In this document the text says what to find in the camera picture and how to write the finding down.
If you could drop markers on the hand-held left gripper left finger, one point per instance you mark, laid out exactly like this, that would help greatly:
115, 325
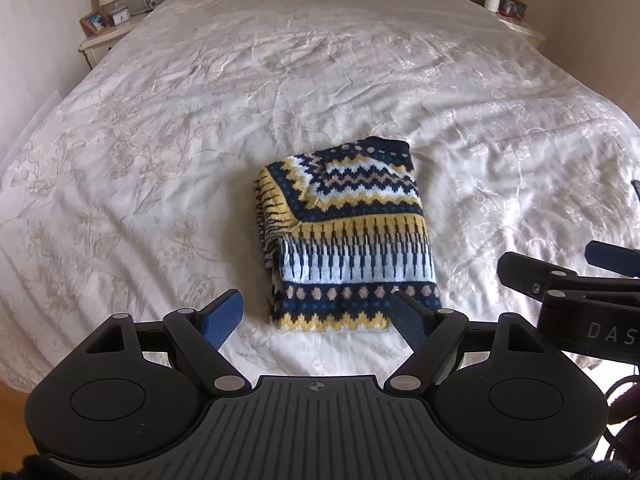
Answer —
225, 316

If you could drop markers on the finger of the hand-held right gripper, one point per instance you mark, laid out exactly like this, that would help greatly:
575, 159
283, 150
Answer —
612, 259
522, 275

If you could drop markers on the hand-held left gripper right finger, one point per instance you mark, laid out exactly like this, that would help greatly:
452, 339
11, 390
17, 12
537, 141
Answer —
407, 317

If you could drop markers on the patterned knit sweater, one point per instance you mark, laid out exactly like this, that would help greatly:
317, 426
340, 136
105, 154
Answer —
350, 240

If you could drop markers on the bed with white floral bedspread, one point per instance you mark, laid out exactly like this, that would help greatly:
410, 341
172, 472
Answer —
150, 160

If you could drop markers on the cream nightstand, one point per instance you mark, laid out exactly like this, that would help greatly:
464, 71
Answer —
522, 30
107, 42

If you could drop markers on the white cylinder speaker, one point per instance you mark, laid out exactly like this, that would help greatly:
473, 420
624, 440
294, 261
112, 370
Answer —
493, 2

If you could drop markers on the small white alarm clock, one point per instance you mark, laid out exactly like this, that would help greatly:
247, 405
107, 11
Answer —
121, 16

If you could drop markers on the dark photo frame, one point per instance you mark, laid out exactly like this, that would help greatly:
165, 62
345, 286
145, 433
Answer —
514, 6

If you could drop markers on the wooden photo frame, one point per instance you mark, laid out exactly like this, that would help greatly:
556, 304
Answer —
94, 22

